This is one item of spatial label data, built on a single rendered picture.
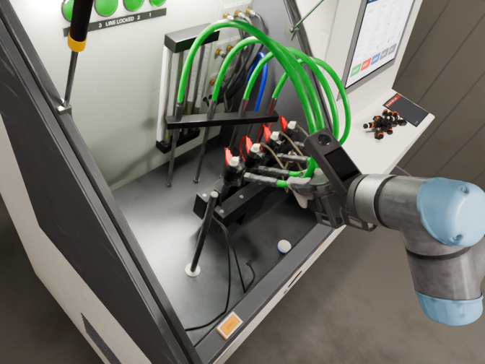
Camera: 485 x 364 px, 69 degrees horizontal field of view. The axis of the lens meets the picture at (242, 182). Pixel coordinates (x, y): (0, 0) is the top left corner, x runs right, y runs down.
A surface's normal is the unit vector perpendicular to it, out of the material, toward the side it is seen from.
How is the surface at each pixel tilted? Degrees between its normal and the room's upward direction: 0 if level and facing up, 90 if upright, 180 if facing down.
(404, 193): 65
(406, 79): 90
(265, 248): 0
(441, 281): 74
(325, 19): 90
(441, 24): 90
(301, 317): 0
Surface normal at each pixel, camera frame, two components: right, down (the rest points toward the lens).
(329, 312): 0.24, -0.64
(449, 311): -0.39, 0.39
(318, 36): -0.65, 0.46
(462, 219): 0.40, 0.08
